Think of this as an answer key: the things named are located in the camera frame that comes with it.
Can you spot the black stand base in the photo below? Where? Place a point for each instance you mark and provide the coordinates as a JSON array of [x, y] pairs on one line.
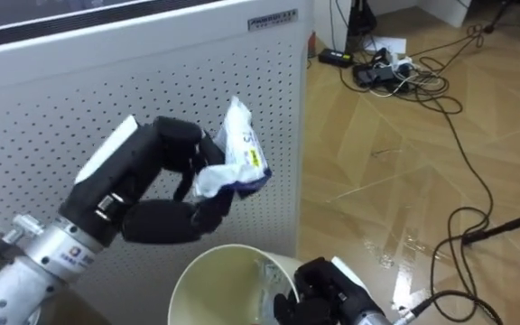
[[360, 20]]

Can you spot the black power adapter brick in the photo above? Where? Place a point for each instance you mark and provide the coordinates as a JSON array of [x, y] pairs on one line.
[[335, 57]]

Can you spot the white round waste bin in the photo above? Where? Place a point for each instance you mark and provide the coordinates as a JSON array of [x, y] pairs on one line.
[[228, 289]]

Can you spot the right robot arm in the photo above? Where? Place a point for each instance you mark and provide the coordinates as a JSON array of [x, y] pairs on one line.
[[370, 318]]

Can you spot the white perforated metal cabinet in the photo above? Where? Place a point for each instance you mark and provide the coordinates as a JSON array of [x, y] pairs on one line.
[[142, 90]]

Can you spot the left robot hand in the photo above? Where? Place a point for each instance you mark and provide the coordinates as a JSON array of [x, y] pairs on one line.
[[124, 180]]

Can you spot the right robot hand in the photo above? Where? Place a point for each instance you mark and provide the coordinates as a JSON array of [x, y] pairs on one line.
[[323, 293]]

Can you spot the black tripod leg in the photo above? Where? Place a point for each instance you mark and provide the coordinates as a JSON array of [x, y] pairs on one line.
[[504, 225]]

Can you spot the white plastic wrapper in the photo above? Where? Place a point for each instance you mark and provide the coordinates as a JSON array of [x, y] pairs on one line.
[[237, 153]]

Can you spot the white paper sheet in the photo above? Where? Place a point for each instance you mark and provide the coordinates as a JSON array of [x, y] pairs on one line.
[[386, 44]]

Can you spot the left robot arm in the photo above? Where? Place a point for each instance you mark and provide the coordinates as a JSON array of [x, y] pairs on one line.
[[30, 266]]

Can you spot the black power strip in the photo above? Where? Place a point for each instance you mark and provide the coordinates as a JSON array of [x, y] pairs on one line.
[[379, 72]]

